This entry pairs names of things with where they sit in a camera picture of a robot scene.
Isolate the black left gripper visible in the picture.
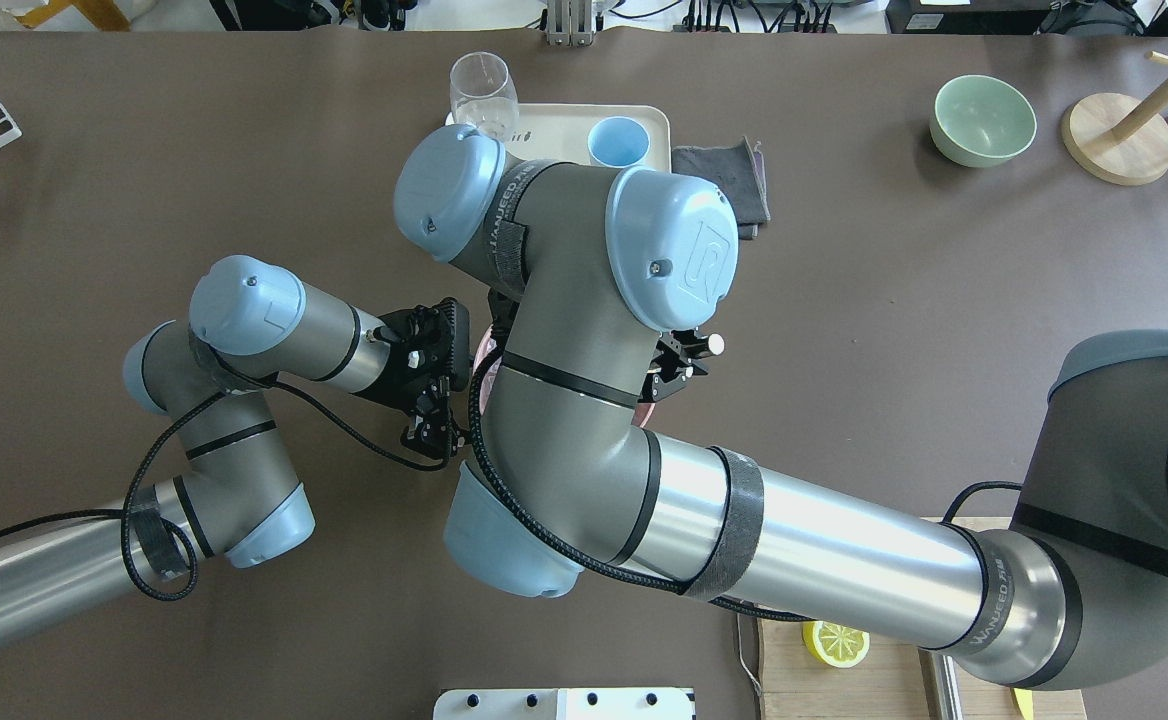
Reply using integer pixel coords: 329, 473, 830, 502
355, 297, 473, 461

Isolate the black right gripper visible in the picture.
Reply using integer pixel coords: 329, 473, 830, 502
639, 328, 726, 404

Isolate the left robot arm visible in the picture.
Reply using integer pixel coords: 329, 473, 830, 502
0, 255, 471, 648

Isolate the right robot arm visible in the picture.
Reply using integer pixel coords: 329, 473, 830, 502
392, 120, 1168, 691

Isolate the light blue cup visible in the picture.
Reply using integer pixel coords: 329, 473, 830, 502
588, 117, 651, 168

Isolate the wooden cup stand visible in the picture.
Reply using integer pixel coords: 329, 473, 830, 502
1061, 50, 1168, 187

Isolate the grey folded cloth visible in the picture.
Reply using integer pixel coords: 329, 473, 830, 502
670, 136, 771, 241

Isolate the cream rabbit tray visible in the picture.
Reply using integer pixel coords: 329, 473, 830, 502
444, 104, 672, 173

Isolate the half lemon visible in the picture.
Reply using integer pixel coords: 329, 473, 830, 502
802, 619, 872, 669

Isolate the clear wine glass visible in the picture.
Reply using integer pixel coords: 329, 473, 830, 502
450, 51, 520, 141

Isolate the bamboo cutting board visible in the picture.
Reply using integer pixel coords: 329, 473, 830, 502
736, 515, 1089, 720

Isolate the green bowl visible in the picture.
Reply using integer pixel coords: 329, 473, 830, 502
930, 76, 1038, 169

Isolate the steel muddler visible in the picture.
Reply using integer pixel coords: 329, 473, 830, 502
918, 648, 964, 719

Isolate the yellow plastic knife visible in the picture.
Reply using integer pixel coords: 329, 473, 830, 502
1011, 688, 1036, 720

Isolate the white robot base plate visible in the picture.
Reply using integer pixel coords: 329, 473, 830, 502
432, 685, 698, 719

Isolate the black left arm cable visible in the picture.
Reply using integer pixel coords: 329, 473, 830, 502
0, 330, 465, 603

